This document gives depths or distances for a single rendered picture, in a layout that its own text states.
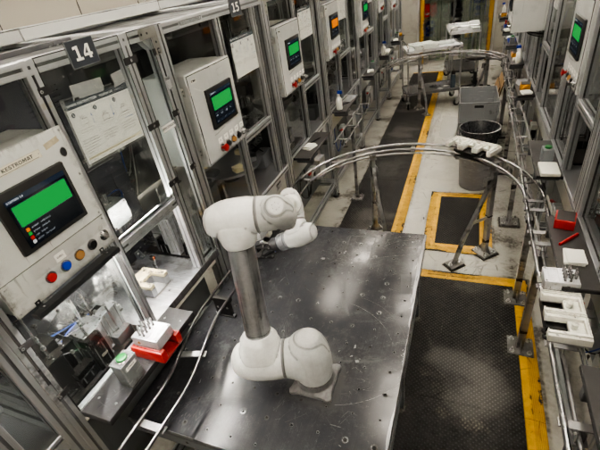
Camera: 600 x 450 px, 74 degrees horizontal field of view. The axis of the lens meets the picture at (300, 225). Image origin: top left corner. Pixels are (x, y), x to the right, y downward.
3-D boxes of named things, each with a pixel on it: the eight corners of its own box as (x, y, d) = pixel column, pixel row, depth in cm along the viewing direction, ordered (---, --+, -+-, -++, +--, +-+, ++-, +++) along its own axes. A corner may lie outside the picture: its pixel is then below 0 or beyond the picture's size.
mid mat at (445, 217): (492, 256, 318) (493, 255, 317) (420, 249, 338) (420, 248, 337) (490, 194, 394) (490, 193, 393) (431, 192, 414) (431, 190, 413)
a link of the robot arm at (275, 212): (296, 197, 149) (261, 202, 151) (289, 184, 132) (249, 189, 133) (299, 232, 147) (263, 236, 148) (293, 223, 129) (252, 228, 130)
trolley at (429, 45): (405, 112, 626) (405, 45, 574) (400, 101, 673) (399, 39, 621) (463, 104, 617) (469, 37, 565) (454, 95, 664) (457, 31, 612)
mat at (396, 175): (398, 245, 348) (398, 243, 347) (334, 238, 369) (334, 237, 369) (444, 70, 792) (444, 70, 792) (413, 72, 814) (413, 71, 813)
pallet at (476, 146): (445, 153, 307) (445, 140, 301) (455, 146, 313) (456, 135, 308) (489, 164, 281) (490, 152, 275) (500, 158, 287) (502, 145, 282)
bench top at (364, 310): (379, 505, 131) (379, 500, 128) (129, 422, 169) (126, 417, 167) (426, 239, 244) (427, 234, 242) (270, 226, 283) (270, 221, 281)
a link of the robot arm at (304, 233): (297, 249, 202) (291, 224, 204) (322, 240, 194) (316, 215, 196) (285, 249, 192) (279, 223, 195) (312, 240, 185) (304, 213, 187)
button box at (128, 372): (132, 388, 150) (120, 368, 144) (116, 384, 153) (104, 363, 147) (145, 370, 156) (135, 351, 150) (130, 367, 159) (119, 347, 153)
